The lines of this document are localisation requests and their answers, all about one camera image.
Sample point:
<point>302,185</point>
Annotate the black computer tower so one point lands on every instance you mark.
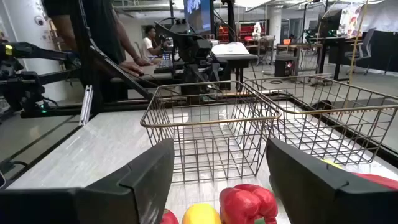
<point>284,67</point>

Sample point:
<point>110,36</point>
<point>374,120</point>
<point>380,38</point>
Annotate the black desk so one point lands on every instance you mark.
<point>337,46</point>

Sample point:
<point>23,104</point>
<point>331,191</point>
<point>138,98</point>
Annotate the black pole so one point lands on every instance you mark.
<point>231,21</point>

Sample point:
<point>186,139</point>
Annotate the large display screen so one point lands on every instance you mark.
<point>199,15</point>

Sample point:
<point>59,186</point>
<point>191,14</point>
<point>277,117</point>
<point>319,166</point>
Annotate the red shelf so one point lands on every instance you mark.
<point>248,31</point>

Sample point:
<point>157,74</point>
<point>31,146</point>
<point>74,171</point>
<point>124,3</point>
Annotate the small yellow-orange fruit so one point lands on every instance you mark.
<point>332,165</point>

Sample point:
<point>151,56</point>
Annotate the white figure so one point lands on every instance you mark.
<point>257,31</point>

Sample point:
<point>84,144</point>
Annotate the floral cloth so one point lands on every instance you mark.
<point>348,21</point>

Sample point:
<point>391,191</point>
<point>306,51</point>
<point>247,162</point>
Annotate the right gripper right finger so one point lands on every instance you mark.
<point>326,199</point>

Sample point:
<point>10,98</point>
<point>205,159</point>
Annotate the dark grey desk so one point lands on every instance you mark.
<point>155,77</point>

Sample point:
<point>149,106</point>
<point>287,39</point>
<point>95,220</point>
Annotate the red bell pepper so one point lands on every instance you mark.
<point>245,205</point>

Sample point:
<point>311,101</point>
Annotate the silver aluminium bracket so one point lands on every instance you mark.
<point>86,105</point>

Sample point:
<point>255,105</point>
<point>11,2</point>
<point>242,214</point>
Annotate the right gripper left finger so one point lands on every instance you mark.
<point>93,205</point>

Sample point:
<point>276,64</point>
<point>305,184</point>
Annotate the white box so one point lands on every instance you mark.
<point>230,49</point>

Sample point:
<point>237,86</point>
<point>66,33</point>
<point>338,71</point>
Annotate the black partition panel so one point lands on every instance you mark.
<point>385,53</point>

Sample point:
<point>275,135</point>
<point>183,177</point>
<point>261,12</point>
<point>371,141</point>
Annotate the black keyboard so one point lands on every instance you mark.
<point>164,66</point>

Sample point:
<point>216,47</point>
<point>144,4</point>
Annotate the black side table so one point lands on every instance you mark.
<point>236,58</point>

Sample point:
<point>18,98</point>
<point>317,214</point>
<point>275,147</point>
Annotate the long red chili pepper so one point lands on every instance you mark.
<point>377,182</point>

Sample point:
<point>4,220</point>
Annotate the yellow lemon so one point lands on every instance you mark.
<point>200,216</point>

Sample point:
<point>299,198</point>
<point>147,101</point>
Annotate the red apple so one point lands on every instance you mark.
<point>169,218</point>

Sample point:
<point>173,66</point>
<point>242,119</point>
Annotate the grey curtain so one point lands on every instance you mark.
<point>382,15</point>

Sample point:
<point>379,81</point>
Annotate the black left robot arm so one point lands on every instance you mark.
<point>28,90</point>

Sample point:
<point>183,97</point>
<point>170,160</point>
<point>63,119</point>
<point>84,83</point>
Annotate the person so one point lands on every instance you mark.
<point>110,31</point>
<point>148,46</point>

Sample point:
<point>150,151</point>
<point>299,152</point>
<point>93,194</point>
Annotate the wooden table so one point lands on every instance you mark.
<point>298,45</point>

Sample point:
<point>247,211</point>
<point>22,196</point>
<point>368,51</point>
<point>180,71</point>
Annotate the grey office chair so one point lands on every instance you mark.
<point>362,49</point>

